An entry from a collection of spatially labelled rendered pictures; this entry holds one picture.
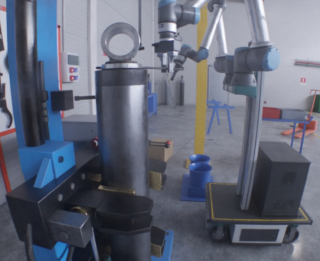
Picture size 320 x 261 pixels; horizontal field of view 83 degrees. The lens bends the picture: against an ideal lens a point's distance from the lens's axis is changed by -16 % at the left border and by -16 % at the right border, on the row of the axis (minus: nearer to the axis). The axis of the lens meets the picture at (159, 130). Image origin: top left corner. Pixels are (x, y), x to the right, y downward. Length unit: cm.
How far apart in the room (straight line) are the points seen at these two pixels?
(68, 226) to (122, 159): 32
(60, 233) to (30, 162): 31
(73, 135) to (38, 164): 54
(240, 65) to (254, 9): 38
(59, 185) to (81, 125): 59
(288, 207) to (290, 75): 1104
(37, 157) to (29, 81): 29
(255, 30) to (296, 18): 1183
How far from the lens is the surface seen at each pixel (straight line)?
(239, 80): 152
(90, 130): 130
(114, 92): 77
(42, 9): 111
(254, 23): 143
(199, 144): 349
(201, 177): 259
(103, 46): 83
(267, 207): 195
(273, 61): 143
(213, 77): 1151
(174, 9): 108
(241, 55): 154
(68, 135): 139
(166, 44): 104
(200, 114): 337
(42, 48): 107
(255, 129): 174
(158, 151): 367
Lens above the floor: 143
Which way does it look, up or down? 14 degrees down
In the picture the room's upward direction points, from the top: straight up
